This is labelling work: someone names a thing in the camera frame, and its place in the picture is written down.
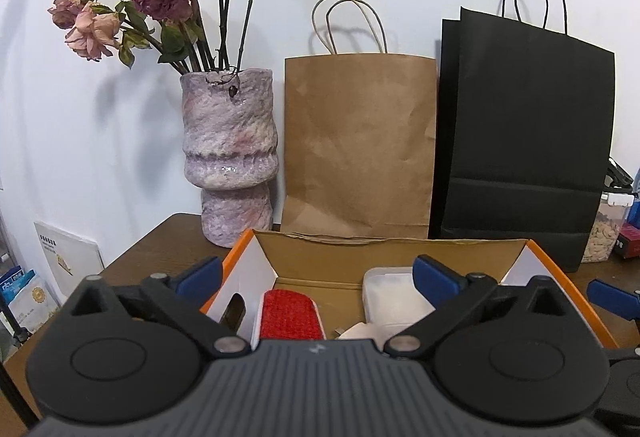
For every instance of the brown paper bag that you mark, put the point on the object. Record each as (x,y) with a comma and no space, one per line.
(357,147)

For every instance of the blue and white cartons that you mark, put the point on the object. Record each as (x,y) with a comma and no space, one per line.
(22,297)

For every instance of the red cardboard box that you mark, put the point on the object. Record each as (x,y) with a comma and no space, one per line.
(320,262)

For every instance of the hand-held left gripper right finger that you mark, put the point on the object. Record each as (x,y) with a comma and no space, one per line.
(436,284)

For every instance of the red and white lint brush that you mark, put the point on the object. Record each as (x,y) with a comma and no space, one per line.
(292,317)

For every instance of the mottled purple ceramic vase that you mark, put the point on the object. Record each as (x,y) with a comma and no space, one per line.
(227,152)

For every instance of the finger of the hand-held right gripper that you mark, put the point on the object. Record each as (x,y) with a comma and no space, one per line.
(607,293)

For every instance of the clear food container black lid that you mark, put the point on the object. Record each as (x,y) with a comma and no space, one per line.
(607,232)

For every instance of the translucent plastic box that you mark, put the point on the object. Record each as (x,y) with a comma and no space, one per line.
(387,297)

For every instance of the black paper bag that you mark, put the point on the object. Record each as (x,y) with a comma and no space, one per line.
(525,132)

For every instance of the blue packet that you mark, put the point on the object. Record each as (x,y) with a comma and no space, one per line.
(636,202)

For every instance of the small dark red box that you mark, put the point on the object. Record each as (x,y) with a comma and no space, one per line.
(630,242)

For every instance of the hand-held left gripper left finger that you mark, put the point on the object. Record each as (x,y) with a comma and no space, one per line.
(200,278)

